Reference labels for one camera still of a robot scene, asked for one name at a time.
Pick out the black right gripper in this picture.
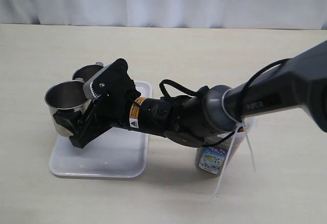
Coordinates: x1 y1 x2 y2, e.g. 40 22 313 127
52 58 139 149

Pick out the steel mug with pellets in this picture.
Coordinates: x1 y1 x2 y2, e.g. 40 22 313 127
72 62 104 82

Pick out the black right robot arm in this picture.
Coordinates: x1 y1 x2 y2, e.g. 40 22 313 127
53 42 326 148

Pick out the white plastic tray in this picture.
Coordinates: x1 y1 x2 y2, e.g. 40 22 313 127
49 80 153 180

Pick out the clear plastic container with label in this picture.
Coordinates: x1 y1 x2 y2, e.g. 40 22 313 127
195 118 256 177

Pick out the white zip tie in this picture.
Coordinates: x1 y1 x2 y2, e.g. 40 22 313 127
205 85 254 199

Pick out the white curtain backdrop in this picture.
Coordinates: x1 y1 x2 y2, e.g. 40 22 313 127
1 0 326 30

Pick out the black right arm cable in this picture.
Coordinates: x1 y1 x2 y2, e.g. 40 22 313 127
158 58 292 145

